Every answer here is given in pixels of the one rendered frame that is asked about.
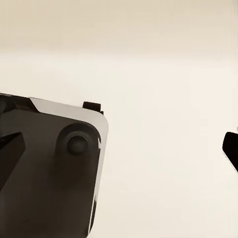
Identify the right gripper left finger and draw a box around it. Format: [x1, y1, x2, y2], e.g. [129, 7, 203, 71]
[0, 132, 26, 192]

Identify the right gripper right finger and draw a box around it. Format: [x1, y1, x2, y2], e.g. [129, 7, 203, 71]
[222, 131, 238, 172]

